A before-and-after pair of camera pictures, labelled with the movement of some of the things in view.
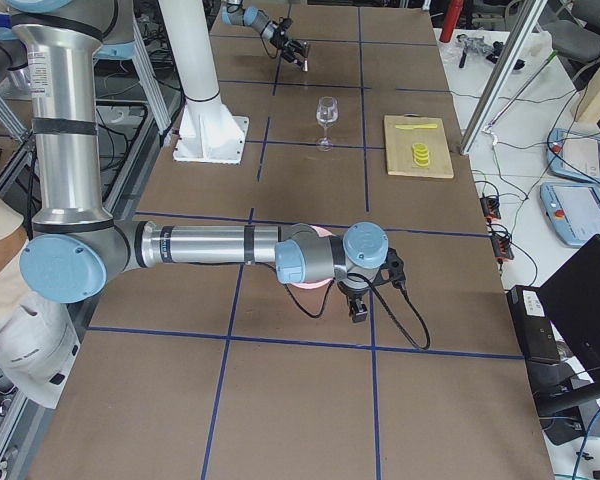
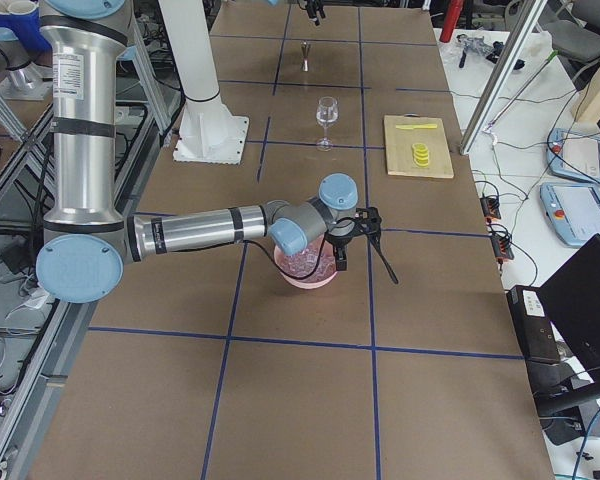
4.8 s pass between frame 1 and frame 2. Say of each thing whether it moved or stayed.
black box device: stayed
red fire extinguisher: stayed
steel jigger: stayed
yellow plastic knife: stayed
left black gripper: moved
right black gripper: moved
